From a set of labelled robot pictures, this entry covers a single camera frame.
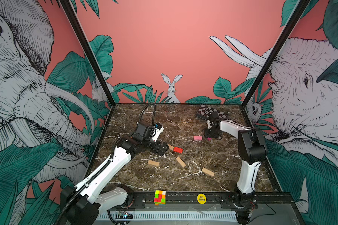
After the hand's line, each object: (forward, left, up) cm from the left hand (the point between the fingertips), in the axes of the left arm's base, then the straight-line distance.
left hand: (163, 143), depth 76 cm
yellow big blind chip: (-25, -20, -18) cm, 37 cm away
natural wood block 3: (-4, -10, -18) cm, 21 cm away
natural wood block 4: (-11, -27, -17) cm, 34 cm away
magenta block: (+11, -32, -17) cm, 38 cm away
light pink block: (+12, -24, -17) cm, 32 cm away
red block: (+4, -9, -18) cm, 21 cm away
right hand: (+17, -31, -17) cm, 39 cm away
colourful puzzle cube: (-25, +2, -13) cm, 28 cm away
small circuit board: (-30, +21, -18) cm, 41 cm away
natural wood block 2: (-5, +7, -17) cm, 19 cm away
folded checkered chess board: (+40, -34, -18) cm, 56 cm away
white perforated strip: (-32, -4, -18) cm, 37 cm away
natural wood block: (+5, -4, -17) cm, 19 cm away
